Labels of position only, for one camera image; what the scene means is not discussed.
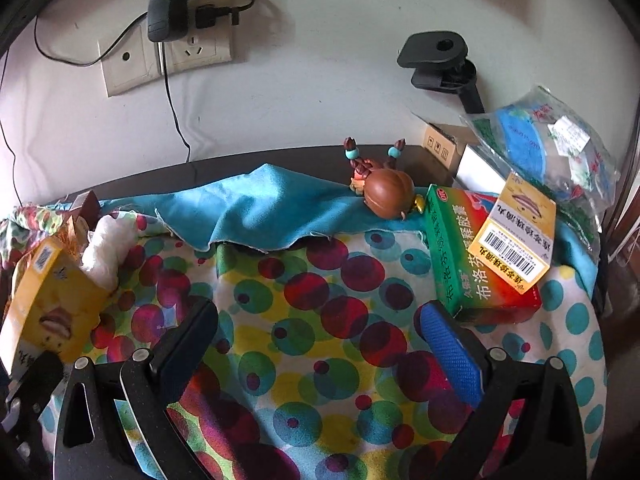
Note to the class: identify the large yellow medicine box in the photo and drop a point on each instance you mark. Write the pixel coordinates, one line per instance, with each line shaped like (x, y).
(55, 300)

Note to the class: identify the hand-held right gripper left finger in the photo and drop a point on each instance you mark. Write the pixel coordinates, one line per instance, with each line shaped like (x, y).
(182, 355)

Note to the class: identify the white box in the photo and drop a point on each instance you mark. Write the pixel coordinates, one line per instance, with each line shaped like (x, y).
(477, 170)

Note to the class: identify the black power adapter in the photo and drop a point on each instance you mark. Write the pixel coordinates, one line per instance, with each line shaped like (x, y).
(167, 7)

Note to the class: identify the green and red medicine box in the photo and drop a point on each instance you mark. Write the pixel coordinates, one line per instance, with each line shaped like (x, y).
(457, 260)

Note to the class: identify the polka-dot blanket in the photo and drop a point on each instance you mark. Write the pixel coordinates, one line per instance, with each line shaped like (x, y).
(325, 360)

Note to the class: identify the brown-haired toy figurine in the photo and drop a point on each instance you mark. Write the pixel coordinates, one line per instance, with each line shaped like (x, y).
(387, 195)

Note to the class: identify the clear bag with blue contents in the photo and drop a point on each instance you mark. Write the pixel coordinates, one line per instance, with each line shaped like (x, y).
(540, 145)

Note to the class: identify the small cardboard box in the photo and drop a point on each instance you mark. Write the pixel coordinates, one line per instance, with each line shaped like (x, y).
(442, 142)

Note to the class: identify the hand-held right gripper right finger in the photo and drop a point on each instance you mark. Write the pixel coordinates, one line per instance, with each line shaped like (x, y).
(450, 350)

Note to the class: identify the small yellow medicine box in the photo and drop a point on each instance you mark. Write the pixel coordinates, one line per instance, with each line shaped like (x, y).
(520, 230)

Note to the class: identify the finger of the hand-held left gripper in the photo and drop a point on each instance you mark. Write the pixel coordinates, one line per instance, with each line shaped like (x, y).
(40, 380)

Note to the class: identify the beige round-hole wall plate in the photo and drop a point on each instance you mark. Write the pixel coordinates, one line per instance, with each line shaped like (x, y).
(127, 62)

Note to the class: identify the crumpled white plastic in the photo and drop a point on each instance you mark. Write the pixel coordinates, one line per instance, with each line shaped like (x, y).
(107, 250)

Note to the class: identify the teal cloth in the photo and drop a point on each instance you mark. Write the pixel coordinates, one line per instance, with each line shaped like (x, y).
(260, 205)

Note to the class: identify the small brown box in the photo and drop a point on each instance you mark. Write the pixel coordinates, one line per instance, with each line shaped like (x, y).
(86, 206)

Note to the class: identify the beige wall power socket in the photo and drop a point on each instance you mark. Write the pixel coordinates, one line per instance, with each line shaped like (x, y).
(200, 50)

